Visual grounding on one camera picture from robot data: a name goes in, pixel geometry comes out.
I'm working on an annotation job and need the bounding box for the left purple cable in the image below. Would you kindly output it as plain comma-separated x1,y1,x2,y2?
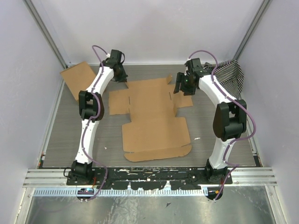
82,44,109,202

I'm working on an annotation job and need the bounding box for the left aluminium corner post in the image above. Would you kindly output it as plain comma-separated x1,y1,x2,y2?
23,0,69,69

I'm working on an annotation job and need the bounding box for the right aluminium corner post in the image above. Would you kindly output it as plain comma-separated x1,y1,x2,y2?
233,0,272,61

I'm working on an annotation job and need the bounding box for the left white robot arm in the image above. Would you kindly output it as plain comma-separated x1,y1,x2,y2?
68,49,128,185

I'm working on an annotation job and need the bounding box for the folded brown cardboard box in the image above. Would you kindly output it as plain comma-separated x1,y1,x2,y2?
60,62,96,101

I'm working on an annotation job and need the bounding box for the aluminium corner post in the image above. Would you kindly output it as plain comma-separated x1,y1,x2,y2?
23,0,69,69
233,0,272,61

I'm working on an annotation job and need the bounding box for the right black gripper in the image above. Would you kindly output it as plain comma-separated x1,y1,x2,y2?
174,72,197,96

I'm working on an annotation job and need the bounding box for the aluminium front rail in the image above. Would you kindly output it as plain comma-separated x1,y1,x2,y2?
23,167,277,187

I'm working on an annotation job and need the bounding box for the brown cardboard box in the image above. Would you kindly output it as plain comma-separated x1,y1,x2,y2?
60,62,96,101
108,75,193,162

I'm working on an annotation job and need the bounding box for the striped black white cloth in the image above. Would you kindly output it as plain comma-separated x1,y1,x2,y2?
204,60,244,99

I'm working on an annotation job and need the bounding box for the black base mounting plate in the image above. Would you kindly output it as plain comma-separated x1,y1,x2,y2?
64,167,232,190

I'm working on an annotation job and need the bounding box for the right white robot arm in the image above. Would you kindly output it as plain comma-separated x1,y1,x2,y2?
173,58,247,184

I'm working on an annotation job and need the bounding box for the perforated cable duct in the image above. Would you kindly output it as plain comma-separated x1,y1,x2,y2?
33,188,208,197

